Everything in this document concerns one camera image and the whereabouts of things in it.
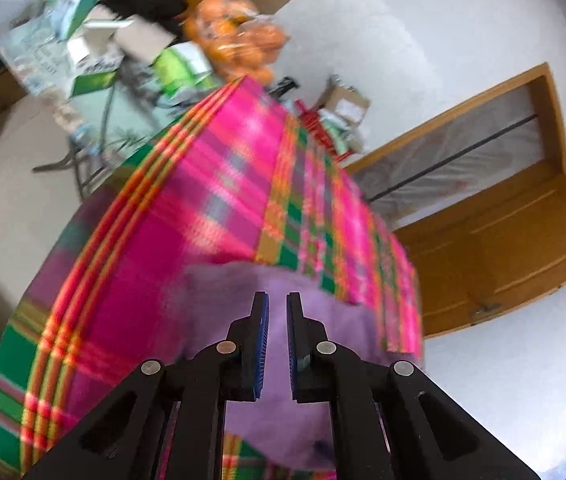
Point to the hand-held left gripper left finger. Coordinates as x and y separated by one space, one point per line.
261 340

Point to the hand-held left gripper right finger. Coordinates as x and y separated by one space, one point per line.
293 345

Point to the purple towel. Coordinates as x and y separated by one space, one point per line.
213 300

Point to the pink green plaid bedsheet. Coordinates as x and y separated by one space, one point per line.
188 200

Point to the metal door lock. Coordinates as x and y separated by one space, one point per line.
485 308

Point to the red packet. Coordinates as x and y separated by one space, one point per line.
318 127

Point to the wooden door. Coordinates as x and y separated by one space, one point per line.
503 250

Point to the clear plastic door curtain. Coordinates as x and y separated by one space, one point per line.
453 160

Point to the cardboard box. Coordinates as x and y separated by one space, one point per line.
345 105

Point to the small black clip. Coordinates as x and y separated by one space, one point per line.
283 86

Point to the green snack packet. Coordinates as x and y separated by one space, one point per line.
183 67

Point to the bag of oranges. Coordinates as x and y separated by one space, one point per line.
238 35

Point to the green white carton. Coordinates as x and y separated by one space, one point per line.
70 5
95 77

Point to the black cloth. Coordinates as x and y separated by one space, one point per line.
143 2

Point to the wooden door frame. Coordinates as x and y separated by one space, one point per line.
553 125

